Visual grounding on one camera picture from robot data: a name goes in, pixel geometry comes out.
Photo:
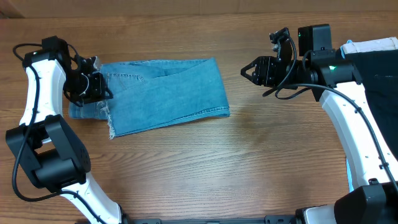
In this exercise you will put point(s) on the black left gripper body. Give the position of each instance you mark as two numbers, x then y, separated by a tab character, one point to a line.
84	89

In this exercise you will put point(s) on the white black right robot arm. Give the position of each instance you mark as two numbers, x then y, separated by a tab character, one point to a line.
358	91

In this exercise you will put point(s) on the black garment in pile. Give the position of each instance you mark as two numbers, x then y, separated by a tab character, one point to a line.
379	73

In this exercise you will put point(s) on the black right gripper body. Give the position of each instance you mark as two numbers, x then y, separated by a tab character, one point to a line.
268	71

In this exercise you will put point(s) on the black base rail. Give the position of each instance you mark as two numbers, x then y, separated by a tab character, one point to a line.
268	219

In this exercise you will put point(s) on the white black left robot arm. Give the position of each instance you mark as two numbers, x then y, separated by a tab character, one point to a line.
51	160

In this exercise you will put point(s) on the light blue denim jeans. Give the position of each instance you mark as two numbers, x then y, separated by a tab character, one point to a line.
149	94

